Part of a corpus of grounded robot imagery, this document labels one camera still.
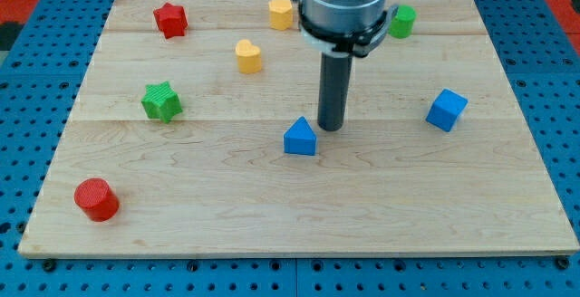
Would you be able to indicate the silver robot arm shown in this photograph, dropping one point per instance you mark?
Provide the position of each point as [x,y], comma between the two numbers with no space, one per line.
[344,28]

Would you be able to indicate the yellow heart block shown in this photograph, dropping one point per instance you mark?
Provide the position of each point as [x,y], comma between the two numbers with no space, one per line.
[248,55]

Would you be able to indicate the blue triangle block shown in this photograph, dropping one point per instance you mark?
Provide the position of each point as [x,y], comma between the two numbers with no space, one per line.
[300,139]

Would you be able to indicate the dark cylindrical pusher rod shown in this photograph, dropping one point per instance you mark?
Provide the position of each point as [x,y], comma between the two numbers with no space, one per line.
[334,83]

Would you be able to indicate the wooden board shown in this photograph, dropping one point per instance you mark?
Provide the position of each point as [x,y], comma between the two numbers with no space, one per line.
[216,183]

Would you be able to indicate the yellow hexagon block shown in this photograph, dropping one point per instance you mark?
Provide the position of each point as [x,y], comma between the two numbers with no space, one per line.
[280,14]

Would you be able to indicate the green star block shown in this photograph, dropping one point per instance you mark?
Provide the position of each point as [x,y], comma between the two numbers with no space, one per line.
[161,102]

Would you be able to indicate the green cylinder block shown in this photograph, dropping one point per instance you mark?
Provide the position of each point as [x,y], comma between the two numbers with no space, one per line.
[403,22]

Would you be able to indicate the blue cube block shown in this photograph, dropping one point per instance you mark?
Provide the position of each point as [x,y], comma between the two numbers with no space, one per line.
[446,109]

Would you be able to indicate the red star block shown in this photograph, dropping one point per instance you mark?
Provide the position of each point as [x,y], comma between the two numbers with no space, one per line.
[171,20]

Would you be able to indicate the red cylinder block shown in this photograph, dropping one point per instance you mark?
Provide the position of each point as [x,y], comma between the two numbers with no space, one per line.
[96,199]

